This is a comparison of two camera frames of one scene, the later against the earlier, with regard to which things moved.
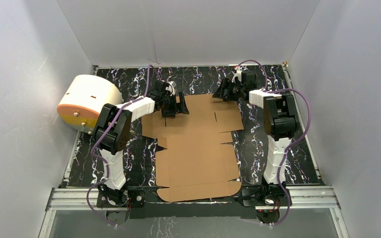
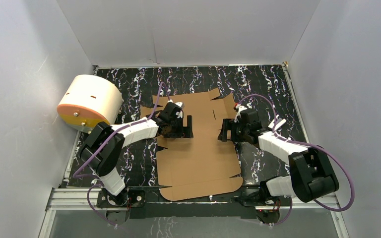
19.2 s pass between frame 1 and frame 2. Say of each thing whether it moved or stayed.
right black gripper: moved
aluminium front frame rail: stayed
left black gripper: moved
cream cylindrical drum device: stayed
